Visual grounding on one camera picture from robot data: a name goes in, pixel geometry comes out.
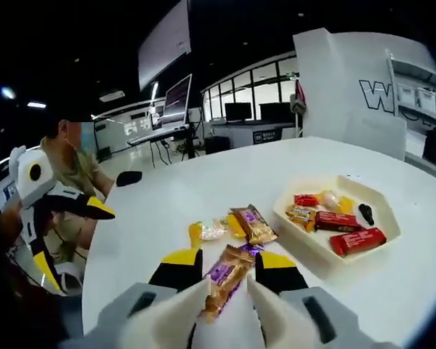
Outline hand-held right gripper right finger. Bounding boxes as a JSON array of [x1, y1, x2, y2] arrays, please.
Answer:
[[254, 250, 363, 349]]

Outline white counter with black panel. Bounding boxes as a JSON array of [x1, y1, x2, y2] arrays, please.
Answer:
[[209, 121, 303, 151]]

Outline ceiling air vent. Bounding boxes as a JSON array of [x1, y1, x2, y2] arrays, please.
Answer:
[[98, 90, 126, 103]]

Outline black food candy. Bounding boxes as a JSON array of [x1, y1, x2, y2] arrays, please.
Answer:
[[358, 203, 376, 226]]

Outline large tilted monitor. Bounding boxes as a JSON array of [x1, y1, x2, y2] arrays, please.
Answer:
[[162, 73, 193, 127]]

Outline cream plastic container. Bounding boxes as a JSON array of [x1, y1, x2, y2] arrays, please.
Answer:
[[272, 174, 403, 268]]

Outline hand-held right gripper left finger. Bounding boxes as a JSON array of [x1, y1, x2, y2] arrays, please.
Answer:
[[83, 248, 204, 349]]

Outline black computer tower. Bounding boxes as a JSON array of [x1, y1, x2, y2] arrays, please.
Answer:
[[205, 136, 230, 156]]

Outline white food tongs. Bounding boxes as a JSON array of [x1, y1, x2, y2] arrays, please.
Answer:
[[118, 276, 335, 349]]

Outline black chair back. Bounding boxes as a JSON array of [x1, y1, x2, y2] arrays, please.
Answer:
[[422, 129, 436, 167]]

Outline black pouch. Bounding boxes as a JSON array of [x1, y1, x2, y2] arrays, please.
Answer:
[[115, 169, 143, 188]]

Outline small yellow white food packet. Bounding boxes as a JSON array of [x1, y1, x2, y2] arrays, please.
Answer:
[[318, 189, 354, 214]]

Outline long red food packet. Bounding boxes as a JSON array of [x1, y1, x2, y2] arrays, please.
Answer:
[[314, 210, 366, 233], [329, 227, 387, 258]]

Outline metal shelf rack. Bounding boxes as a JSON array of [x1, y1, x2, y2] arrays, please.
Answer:
[[384, 49, 436, 175]]

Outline white storage bin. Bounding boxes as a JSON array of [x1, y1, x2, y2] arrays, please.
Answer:
[[399, 85, 421, 107], [419, 89, 436, 113]]

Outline black desk monitor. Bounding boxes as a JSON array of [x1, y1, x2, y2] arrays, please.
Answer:
[[224, 102, 253, 123], [259, 102, 291, 123]]

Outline hanging red grey jacket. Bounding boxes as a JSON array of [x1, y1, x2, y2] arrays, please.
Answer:
[[289, 79, 308, 116]]

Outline standing desk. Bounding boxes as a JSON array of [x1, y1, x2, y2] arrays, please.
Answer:
[[126, 123, 201, 164]]

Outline small red food packet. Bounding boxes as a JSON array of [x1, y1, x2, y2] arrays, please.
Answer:
[[294, 193, 319, 206]]

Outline brown purple food packet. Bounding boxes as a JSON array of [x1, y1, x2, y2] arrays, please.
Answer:
[[198, 244, 265, 324], [229, 204, 279, 245]]

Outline hanging projection screen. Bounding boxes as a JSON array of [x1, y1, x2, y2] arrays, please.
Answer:
[[137, 0, 193, 92]]

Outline small brown food packet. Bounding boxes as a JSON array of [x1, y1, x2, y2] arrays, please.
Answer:
[[285, 204, 318, 233]]

